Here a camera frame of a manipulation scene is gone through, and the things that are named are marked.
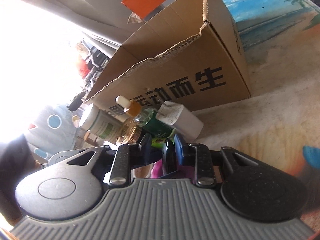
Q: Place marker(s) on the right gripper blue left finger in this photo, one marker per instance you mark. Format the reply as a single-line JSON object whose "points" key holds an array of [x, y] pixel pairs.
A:
{"points": [[144, 149]]}

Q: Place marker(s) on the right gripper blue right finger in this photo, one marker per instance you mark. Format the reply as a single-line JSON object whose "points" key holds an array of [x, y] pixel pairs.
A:
{"points": [[182, 150]]}

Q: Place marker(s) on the green glue stick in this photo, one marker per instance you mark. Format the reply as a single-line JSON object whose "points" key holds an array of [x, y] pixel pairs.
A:
{"points": [[159, 143]]}

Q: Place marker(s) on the black cylindrical tube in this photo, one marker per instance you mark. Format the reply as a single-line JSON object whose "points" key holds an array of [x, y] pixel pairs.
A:
{"points": [[170, 157]]}

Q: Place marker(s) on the green dropper bottle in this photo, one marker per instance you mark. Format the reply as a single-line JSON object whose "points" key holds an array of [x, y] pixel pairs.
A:
{"points": [[145, 118]]}

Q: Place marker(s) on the grey blue dotted rug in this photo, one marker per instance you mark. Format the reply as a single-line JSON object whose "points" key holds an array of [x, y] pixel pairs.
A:
{"points": [[52, 132]]}

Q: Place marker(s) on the white green label bottle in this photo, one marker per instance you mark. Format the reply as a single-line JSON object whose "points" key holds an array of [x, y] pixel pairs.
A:
{"points": [[98, 122]]}

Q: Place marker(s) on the brown cardboard box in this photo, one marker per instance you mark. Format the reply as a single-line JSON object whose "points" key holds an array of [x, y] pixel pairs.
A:
{"points": [[190, 53]]}

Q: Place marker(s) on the black exercise machine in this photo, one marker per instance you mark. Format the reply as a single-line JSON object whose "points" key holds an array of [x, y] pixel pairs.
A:
{"points": [[90, 65]]}

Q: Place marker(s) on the beach print table mat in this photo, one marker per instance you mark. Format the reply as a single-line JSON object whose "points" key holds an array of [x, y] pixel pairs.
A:
{"points": [[280, 121]]}

